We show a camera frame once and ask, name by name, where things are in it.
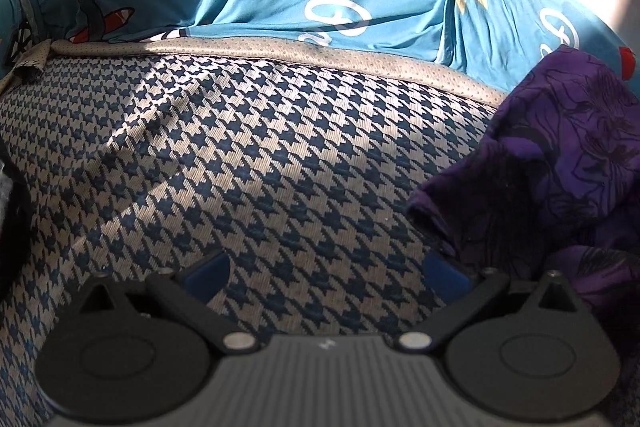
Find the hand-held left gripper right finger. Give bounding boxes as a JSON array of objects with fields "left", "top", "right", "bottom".
[{"left": 395, "top": 252, "right": 576, "bottom": 354}]

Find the blue houndstooth sofa cover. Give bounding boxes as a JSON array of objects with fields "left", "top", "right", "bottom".
[{"left": 0, "top": 34, "right": 640, "bottom": 427}]

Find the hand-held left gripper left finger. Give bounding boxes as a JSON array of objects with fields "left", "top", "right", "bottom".
[{"left": 80, "top": 252, "right": 258, "bottom": 354}]

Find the black and grey garment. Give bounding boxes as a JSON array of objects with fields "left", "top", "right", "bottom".
[{"left": 0, "top": 142, "right": 32, "bottom": 303}]

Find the purple floral garment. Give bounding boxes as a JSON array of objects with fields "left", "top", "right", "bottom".
[{"left": 406, "top": 44, "right": 640, "bottom": 348}]

